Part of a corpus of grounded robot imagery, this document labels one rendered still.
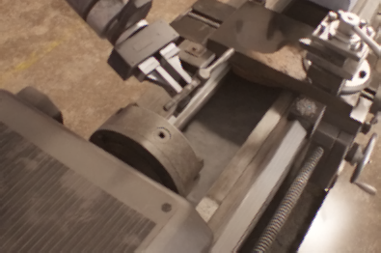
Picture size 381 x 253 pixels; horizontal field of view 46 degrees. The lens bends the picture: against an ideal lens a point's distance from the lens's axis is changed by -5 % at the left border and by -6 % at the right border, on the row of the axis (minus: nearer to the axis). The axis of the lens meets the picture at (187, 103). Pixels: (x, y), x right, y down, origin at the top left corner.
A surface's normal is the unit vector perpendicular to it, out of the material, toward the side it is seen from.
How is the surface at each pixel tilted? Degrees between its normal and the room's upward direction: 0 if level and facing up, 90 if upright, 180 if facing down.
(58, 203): 0
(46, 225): 0
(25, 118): 0
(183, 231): 45
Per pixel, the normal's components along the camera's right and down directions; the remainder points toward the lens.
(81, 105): 0.07, -0.69
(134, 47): 0.39, -0.48
